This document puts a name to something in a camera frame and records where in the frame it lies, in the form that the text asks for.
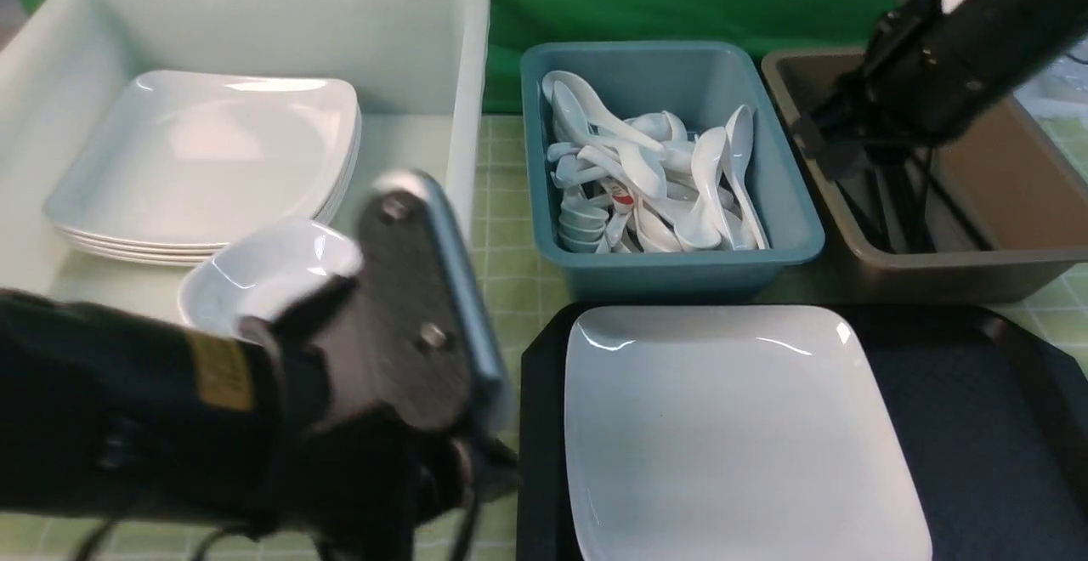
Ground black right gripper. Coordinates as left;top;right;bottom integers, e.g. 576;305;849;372
791;0;1018;178

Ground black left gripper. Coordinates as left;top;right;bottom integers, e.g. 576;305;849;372
238;169;519;560

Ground small white bowl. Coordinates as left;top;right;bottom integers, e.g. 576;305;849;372
176;219;364;336

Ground large white square plate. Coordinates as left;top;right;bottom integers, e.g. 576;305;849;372
564;306;934;560

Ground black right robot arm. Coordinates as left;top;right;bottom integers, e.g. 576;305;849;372
791;0;1087;179

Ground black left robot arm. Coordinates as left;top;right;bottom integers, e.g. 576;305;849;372
1;169;519;560

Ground black chopsticks in bin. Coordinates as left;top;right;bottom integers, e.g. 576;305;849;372
836;148;996;254

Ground brown plastic bin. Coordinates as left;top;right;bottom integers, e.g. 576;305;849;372
802;97;1087;303

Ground teal plastic bin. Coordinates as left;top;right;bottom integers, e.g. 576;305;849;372
520;41;826;303

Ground green checkered tablecloth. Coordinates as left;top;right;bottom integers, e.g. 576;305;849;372
1;116;1087;560

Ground pile of white spoons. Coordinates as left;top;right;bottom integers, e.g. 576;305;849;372
541;71;772;252

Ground stack of white square plates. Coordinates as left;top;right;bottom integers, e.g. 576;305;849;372
42;70;362;267

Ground black serving tray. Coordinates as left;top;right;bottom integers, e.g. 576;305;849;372
514;303;1087;560

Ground large white plastic tub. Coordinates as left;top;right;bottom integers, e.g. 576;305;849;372
3;0;490;322

